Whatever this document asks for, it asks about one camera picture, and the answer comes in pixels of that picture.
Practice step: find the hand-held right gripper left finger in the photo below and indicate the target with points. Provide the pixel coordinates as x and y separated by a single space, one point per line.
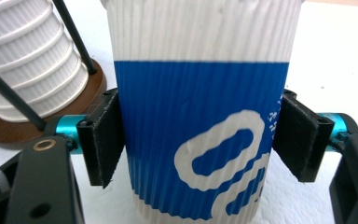
104 140

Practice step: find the blue banded paper cup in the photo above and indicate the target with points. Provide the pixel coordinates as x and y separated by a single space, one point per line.
199 109

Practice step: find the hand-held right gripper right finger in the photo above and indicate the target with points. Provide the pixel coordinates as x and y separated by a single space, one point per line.
298 140

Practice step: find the stack of white ribbed cups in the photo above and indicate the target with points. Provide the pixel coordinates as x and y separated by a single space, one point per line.
28 62

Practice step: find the cup holder with brown base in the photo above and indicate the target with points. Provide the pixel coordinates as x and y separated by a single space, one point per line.
84 102

